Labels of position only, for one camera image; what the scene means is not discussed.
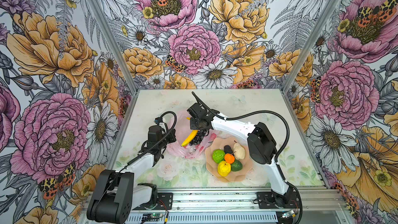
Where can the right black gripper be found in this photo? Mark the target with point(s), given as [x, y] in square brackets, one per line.
[193, 125]

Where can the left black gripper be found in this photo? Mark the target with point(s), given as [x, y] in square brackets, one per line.
[170, 131]

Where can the yellow fake banana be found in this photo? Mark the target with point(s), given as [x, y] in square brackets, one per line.
[191, 136]

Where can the pink plastic bag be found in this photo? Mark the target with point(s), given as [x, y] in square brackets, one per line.
[186, 147]

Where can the pink scalloped bowl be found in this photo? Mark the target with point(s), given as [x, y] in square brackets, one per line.
[211, 166]

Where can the dark brown fake fruit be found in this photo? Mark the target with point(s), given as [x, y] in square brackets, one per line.
[228, 149]

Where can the green fake lime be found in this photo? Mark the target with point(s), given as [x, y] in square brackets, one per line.
[218, 155]

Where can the orange fake fruit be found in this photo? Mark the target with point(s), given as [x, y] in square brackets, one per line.
[229, 158]

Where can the beige fake potato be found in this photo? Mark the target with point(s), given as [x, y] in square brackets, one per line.
[239, 151]

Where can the yellow fake lemon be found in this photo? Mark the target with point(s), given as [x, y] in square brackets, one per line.
[224, 168]

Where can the dark green fake fruit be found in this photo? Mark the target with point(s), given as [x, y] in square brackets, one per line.
[236, 166]

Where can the dark fake grape bunch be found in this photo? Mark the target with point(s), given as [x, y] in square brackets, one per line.
[199, 138]

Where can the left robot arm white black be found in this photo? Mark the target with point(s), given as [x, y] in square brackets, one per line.
[117, 192]

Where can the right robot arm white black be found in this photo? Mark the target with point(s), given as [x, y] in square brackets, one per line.
[261, 144]

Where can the left circuit board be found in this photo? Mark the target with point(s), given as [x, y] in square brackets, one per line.
[154, 217]

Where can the circuit board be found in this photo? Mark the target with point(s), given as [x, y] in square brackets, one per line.
[288, 214]
[154, 217]

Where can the right circuit board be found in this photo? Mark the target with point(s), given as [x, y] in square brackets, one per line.
[288, 214]

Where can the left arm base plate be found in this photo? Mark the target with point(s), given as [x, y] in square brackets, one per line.
[164, 201]

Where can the white vented cable duct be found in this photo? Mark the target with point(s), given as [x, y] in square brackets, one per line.
[209, 218]

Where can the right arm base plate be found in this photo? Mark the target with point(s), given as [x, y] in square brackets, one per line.
[271, 200]

